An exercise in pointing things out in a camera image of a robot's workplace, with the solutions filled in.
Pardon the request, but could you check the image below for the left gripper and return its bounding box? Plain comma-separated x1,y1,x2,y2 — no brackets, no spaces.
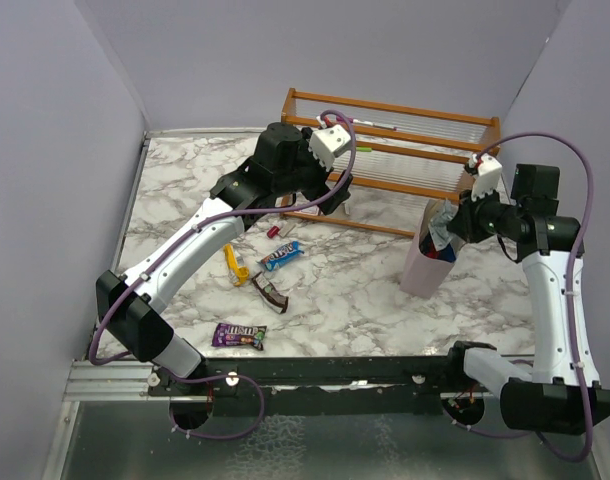
274,129,353,214

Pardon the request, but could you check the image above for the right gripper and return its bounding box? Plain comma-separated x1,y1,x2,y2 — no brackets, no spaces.
448,183,523,243

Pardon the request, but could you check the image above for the blue Burts chips bag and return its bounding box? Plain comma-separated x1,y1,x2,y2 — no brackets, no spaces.
419,234,457,263

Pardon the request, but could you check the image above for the white paper bag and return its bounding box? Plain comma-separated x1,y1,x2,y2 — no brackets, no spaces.
400,200,464,299

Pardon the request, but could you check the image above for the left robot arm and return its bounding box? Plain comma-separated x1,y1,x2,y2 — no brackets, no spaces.
88,119,357,395

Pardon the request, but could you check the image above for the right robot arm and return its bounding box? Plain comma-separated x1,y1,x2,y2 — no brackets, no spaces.
444,155,610,435

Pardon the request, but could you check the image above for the red white card box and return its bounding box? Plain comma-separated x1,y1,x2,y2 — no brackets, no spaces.
297,207,320,216

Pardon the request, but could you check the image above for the small white eraser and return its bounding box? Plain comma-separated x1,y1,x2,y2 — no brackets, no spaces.
279,223,297,237

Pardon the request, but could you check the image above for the wooden shelf rack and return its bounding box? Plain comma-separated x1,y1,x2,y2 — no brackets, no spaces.
281,88,501,238

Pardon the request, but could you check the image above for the blue M&M's packet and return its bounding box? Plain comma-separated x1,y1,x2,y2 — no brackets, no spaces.
258,241,303,272

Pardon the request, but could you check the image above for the magenta marker pen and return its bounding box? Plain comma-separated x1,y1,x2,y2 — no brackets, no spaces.
347,117,398,131

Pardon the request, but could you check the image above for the small red cylinder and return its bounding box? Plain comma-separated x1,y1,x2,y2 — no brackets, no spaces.
267,226,280,238

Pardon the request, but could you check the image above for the brown chocolate bar wrapper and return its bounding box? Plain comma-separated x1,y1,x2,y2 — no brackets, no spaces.
251,272,289,314

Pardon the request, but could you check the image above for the yellow snack bar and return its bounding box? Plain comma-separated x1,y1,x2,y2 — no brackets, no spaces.
223,244,250,287

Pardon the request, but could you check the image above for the purple M&M's packet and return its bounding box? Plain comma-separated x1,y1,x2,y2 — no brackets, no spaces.
212,323,267,351

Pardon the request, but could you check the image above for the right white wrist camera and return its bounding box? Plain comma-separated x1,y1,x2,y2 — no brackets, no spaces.
465,153,502,201

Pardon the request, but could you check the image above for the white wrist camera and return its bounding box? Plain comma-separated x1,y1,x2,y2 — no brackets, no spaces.
465,153,502,201
308,125,352,172

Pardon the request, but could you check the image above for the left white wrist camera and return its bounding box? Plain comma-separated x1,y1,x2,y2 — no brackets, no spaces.
308,125,352,172

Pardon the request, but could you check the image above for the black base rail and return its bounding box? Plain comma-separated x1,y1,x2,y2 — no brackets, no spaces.
146,353,491,417

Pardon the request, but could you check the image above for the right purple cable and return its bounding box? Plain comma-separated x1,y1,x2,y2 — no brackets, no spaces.
442,131,596,463

